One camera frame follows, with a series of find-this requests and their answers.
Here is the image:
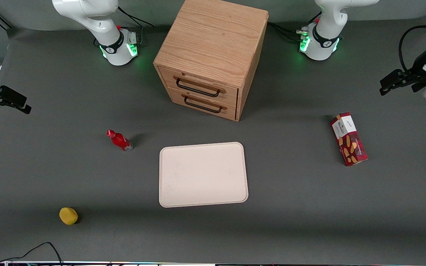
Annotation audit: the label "red tartan shortbread cookie box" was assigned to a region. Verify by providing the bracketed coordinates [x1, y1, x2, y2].
[329, 112, 369, 167]

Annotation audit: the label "black left arm base cables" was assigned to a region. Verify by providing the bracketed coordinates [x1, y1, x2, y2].
[267, 15, 321, 42]

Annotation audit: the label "oak wooden drawer cabinet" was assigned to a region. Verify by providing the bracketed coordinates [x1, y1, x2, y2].
[153, 0, 269, 122]

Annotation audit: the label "wooden drawer with short handle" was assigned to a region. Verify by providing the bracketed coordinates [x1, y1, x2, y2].
[166, 87, 237, 121]

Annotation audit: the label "long black drawer handle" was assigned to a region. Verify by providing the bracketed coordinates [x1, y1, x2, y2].
[173, 75, 226, 98]

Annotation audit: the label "black right arm base cable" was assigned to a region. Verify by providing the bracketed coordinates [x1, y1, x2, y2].
[118, 5, 155, 28]

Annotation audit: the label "black left gripper cable loop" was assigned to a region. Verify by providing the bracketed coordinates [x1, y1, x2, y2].
[398, 25, 426, 73]

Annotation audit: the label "short black drawer handle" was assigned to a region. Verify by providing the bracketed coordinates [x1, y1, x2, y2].
[182, 94, 228, 114]

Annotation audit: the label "black cable at table edge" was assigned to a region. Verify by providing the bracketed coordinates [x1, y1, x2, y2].
[0, 242, 64, 265]

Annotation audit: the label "small red soda bottle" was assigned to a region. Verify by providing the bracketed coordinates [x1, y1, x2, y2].
[106, 129, 133, 152]

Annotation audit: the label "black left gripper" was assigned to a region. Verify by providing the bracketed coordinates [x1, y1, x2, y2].
[379, 48, 426, 96]

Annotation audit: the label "wooden drawer with long handle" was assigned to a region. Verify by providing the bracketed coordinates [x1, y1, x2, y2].
[158, 66, 239, 108]

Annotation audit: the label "cream rectangular plastic tray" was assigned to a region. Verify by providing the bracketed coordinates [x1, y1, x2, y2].
[159, 142, 249, 208]

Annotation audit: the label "yellow lemon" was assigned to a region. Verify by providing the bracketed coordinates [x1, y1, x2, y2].
[59, 207, 79, 226]

